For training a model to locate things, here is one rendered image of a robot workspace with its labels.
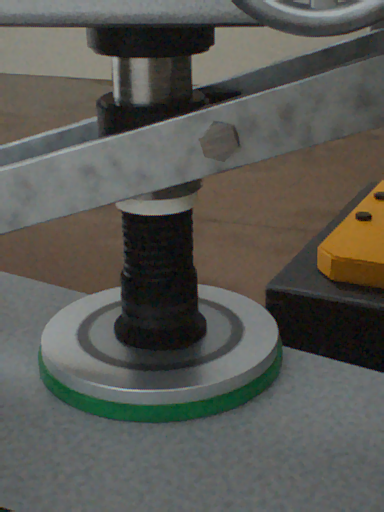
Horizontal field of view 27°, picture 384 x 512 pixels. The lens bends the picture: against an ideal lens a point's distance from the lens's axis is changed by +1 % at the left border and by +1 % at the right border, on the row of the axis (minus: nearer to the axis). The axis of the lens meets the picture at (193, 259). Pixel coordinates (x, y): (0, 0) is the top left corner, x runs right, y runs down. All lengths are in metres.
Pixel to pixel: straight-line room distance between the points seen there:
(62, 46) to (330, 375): 7.02
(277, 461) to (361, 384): 0.13
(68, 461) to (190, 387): 0.11
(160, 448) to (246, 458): 0.06
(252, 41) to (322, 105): 6.35
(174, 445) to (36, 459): 0.10
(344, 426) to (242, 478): 0.10
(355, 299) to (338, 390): 0.49
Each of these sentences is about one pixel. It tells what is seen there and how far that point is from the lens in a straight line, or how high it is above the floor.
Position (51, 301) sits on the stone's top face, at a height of 0.87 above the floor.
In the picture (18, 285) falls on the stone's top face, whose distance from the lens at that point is 0.92.
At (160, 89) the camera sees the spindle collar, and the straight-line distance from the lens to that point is 0.63.
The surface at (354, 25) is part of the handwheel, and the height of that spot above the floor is 1.18.
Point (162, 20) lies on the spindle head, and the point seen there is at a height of 1.17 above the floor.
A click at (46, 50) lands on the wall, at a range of 7.73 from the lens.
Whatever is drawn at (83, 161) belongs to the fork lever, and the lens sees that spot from 0.62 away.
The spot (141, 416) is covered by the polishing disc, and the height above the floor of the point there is 0.87.
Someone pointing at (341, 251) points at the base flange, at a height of 0.78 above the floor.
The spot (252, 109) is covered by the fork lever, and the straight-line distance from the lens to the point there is 0.60.
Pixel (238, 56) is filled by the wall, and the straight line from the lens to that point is 6.99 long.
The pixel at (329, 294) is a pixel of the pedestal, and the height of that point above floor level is 0.74.
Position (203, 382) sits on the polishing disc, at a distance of 0.65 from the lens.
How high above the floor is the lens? 1.23
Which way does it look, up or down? 22 degrees down
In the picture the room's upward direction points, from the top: 1 degrees counter-clockwise
